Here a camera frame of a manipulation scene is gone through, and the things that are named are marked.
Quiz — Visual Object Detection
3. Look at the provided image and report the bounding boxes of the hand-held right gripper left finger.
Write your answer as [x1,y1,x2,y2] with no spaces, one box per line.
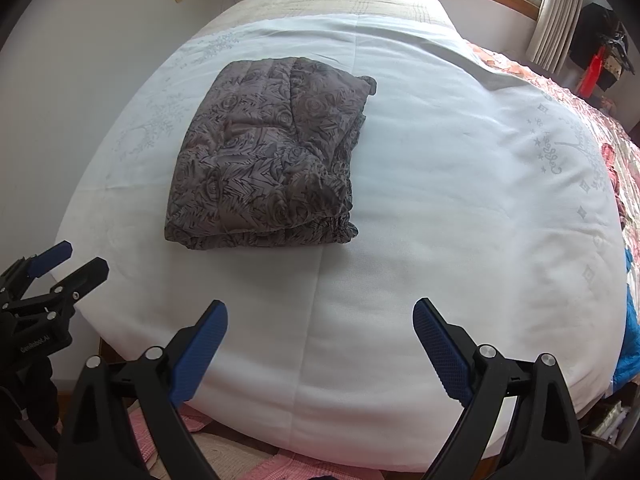
[57,300,229,480]

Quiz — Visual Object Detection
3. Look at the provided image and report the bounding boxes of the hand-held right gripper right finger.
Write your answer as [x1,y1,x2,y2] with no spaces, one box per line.
[412,297,587,480]

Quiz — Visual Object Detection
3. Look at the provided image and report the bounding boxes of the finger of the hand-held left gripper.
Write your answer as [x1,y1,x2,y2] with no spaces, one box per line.
[10,257,110,322]
[0,240,73,302]

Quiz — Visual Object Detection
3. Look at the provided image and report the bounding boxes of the grey floral quilted jacket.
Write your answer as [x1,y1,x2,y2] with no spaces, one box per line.
[164,56,378,252]

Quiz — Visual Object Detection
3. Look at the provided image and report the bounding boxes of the white embroidered bed sheet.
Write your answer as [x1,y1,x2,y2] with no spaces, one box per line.
[54,12,632,461]

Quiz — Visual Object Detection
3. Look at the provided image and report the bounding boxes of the pink plaid cloth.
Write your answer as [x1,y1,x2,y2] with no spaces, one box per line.
[125,402,431,480]

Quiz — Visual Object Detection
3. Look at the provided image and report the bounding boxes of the blue cloth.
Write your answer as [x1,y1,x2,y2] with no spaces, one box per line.
[612,247,640,391]

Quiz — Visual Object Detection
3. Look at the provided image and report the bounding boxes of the pink floral quilt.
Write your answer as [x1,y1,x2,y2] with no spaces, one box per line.
[467,40,640,281]

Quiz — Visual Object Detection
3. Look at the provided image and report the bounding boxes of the black white hanging bag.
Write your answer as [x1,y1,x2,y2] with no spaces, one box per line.
[600,50,628,92]

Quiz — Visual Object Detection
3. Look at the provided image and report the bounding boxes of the beige curtain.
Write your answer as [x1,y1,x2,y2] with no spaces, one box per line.
[525,0,586,73]

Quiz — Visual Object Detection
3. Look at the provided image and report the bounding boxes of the black bag with red item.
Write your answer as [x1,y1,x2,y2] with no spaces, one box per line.
[570,2,626,68]

